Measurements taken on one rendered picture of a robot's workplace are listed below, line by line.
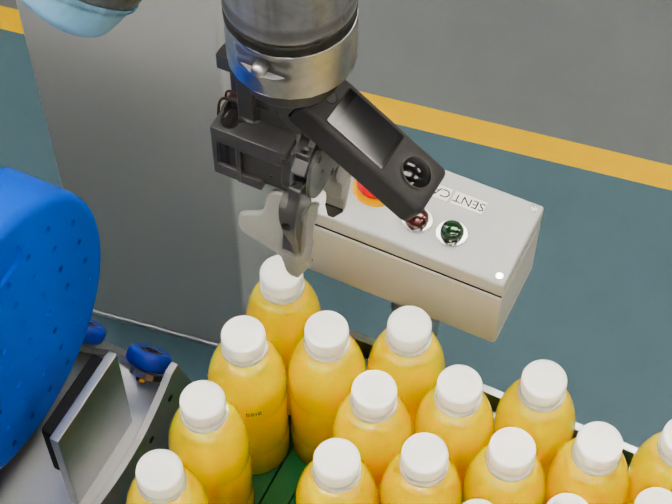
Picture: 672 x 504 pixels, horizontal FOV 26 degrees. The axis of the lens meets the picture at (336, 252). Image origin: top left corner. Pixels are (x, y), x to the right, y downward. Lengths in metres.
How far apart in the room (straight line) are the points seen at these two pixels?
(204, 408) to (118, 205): 1.11
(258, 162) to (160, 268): 1.36
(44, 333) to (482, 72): 1.76
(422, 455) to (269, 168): 0.29
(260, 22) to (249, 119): 0.14
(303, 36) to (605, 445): 0.47
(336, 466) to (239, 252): 1.13
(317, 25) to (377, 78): 2.01
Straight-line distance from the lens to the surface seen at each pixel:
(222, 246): 2.29
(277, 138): 1.04
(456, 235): 1.33
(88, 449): 1.37
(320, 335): 1.27
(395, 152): 1.03
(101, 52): 2.04
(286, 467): 1.44
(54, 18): 1.04
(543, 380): 1.26
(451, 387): 1.24
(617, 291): 2.67
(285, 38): 0.93
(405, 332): 1.27
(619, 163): 2.85
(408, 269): 1.35
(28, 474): 1.43
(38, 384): 1.38
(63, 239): 1.30
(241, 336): 1.27
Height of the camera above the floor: 2.18
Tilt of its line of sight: 55 degrees down
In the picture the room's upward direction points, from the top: straight up
